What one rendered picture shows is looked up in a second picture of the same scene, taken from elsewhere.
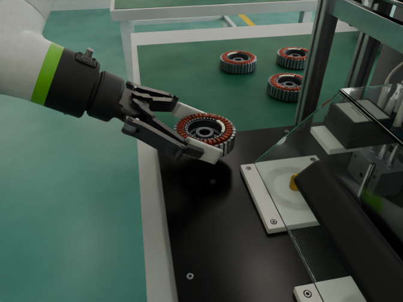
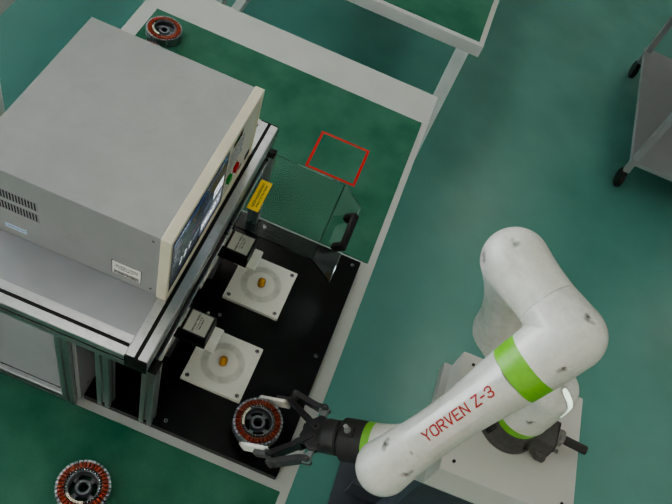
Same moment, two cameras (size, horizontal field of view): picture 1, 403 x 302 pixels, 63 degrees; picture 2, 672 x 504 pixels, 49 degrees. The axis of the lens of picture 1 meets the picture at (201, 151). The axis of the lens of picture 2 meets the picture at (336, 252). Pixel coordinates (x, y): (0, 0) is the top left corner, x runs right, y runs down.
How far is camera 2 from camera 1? 169 cm
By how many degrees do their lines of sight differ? 88
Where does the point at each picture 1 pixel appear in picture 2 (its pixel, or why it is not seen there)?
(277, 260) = (270, 336)
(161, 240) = (314, 392)
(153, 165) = not seen: hidden behind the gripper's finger
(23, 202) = not seen: outside the picture
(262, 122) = (161, 457)
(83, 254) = not seen: outside the picture
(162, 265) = (321, 377)
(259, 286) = (288, 332)
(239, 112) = (168, 486)
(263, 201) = (250, 366)
